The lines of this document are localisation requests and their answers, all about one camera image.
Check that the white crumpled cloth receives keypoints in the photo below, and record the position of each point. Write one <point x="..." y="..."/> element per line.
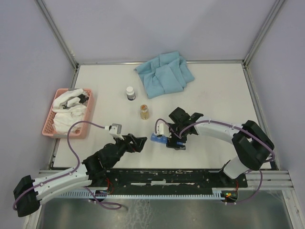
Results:
<point x="69" y="108"/>

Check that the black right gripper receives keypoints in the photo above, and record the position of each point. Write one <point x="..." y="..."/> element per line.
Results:
<point x="171" y="141"/>

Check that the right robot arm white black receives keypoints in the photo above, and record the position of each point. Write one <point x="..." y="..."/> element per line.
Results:
<point x="252" y="145"/>

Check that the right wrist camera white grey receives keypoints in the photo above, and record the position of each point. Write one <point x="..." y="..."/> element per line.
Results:
<point x="161" y="129"/>

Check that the wrist camera white grey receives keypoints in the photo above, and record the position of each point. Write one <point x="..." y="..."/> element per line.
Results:
<point x="161" y="129"/>
<point x="115" y="131"/>

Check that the light blue folded cloth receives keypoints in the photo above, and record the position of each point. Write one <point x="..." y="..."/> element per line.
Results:
<point x="165" y="74"/>

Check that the white cap dark pill bottle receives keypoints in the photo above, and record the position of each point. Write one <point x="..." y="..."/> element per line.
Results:
<point x="130" y="93"/>

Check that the pink plastic basket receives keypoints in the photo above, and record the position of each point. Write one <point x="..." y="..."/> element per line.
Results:
<point x="48" y="129"/>

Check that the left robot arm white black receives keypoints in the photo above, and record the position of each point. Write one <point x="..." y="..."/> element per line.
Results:
<point x="30" y="193"/>

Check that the left aluminium corner post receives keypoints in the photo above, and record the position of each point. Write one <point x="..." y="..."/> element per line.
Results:
<point x="54" y="29"/>

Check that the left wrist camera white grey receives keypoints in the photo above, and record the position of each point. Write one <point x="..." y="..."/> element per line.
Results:
<point x="115" y="131"/>

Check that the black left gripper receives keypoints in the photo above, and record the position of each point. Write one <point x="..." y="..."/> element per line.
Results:
<point x="137" y="144"/>

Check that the clear bottle yellow pills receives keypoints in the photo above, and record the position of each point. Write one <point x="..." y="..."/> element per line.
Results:
<point x="144" y="112"/>

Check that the blue weekly pill organizer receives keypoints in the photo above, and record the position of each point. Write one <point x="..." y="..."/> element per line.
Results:
<point x="164" y="139"/>

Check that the right aluminium corner post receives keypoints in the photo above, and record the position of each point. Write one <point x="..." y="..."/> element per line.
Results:
<point x="266" y="27"/>

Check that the aluminium corner post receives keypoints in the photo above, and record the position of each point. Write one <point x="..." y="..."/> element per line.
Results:
<point x="54" y="29"/>
<point x="266" y="27"/>

